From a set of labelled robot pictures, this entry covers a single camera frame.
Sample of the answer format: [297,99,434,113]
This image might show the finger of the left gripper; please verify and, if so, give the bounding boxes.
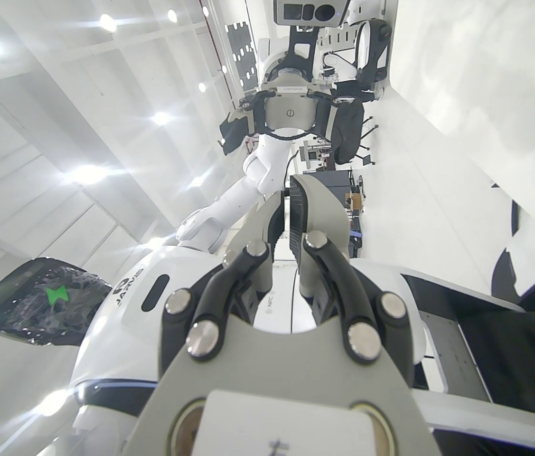
[219,92,268,155]
[307,91,344,145]

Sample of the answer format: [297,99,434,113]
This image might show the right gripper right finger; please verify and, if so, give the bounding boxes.
[288,173,408,364]

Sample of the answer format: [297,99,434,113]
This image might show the dark office desk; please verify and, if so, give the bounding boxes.
[298,141,368,233]

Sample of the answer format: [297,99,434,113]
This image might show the black office chair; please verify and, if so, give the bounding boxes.
[334,96,381,167]

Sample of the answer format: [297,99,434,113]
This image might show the robot body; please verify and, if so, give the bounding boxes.
[0,243,535,456]

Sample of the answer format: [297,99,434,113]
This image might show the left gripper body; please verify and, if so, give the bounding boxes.
[260,65,333,138]

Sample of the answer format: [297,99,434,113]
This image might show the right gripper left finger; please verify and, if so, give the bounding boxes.
[164,190,288,359]

